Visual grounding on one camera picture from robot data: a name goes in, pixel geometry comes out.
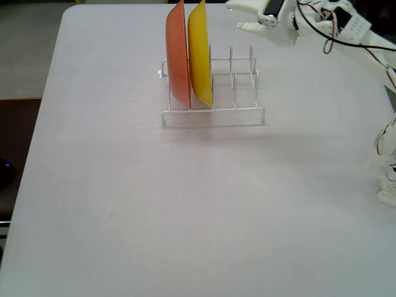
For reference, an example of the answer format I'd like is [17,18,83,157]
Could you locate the dark brown seat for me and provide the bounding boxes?
[0,98,43,222]

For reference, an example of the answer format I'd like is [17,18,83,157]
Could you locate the orange plastic plate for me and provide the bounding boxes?
[165,0,190,110]

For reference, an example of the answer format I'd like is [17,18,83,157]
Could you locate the black and red servo cable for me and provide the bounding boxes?
[295,0,396,55]

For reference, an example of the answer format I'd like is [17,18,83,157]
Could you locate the yellow plastic plate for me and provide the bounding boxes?
[187,0,214,110]

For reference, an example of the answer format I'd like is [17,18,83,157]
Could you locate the red and white servo cable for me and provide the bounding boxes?
[364,46,396,174]

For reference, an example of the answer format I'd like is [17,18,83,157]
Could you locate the white wire dish rack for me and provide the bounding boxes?
[157,43,266,128]

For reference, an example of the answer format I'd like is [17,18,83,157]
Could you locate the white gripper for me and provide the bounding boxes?
[225,0,303,48]

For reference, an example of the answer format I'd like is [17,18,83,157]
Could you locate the black computer mouse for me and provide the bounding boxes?
[0,158,17,189]

